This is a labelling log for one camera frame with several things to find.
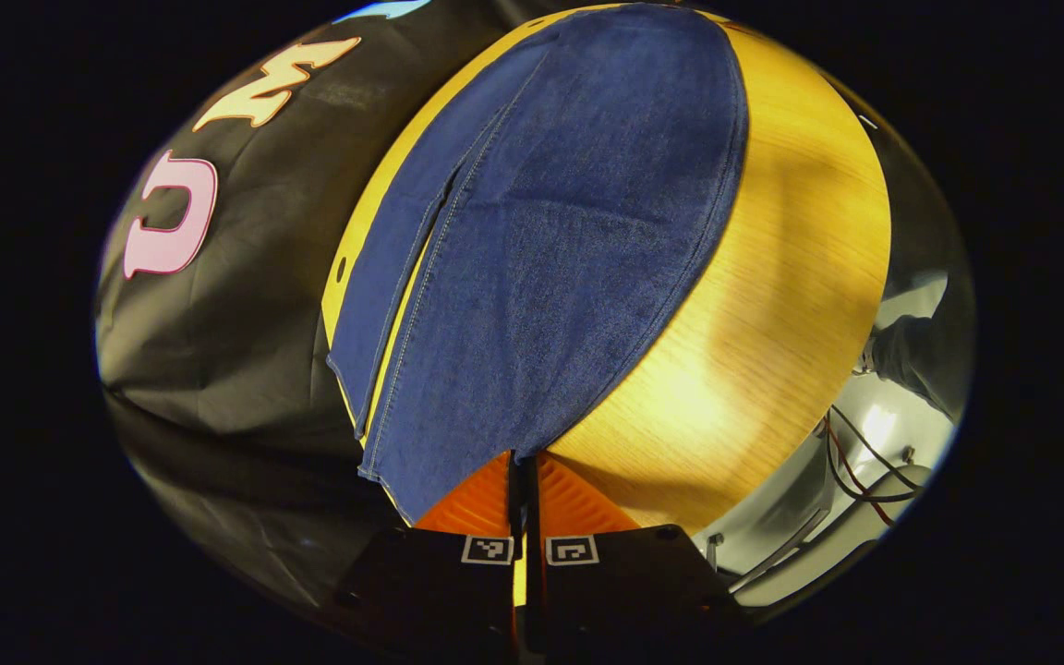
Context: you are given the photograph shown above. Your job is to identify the blue jeans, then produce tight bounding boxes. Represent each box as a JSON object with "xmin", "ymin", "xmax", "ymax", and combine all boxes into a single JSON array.
[{"xmin": 326, "ymin": 3, "xmax": 751, "ymax": 526}]

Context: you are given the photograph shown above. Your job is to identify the metal table frame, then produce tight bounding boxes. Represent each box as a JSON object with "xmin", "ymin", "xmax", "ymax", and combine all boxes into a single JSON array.
[{"xmin": 704, "ymin": 434, "xmax": 935, "ymax": 597}]

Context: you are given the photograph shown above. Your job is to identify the black cable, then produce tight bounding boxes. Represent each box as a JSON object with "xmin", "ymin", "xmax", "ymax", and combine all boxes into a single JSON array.
[{"xmin": 825, "ymin": 405, "xmax": 925, "ymax": 504}]

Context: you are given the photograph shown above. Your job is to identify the person's dark trouser leg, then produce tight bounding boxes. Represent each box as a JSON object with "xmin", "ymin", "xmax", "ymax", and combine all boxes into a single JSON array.
[{"xmin": 867, "ymin": 314, "xmax": 973, "ymax": 422}]

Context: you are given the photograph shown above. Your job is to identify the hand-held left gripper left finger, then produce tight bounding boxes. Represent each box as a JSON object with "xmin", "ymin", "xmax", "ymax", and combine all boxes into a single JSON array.
[{"xmin": 333, "ymin": 450, "xmax": 526, "ymax": 661}]

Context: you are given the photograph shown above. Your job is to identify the red cable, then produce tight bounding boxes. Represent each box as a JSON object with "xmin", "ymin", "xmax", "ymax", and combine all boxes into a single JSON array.
[{"xmin": 821, "ymin": 416, "xmax": 898, "ymax": 529}]

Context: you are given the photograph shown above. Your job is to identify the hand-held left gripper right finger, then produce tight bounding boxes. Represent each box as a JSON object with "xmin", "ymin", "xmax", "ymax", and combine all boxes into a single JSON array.
[{"xmin": 526, "ymin": 450, "xmax": 747, "ymax": 661}]

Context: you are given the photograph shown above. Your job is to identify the black backdrop cloth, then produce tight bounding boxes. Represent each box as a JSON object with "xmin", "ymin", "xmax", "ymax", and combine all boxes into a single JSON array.
[{"xmin": 93, "ymin": 0, "xmax": 533, "ymax": 611}]

